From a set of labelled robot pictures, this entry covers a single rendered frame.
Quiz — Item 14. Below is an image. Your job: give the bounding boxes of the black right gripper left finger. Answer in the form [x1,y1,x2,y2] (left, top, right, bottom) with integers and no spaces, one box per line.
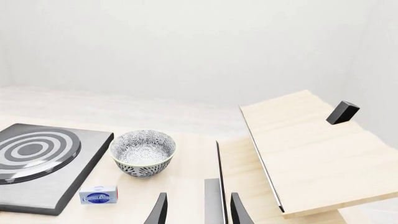
[143,192,168,224]

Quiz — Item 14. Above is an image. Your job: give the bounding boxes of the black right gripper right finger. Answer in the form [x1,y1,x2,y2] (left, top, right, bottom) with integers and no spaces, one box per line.
[230,192,251,224]

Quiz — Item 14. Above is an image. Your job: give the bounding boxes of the flat black stove plate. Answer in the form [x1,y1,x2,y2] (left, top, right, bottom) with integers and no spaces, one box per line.
[0,123,115,217]

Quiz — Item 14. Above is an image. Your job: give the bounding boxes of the patterned white and black bowl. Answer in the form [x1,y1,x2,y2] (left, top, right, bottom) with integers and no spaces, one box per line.
[108,129,178,179]

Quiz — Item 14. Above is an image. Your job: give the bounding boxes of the small blue printed food box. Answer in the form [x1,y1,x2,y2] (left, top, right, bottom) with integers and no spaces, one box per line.
[78,184,120,205]

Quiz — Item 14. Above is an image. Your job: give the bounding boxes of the pale wooden rack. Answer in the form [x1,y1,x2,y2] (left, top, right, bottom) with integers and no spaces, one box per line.
[204,89,398,224]

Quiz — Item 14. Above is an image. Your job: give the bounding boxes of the small black block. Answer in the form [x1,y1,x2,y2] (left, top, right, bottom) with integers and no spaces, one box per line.
[325,100,361,126]

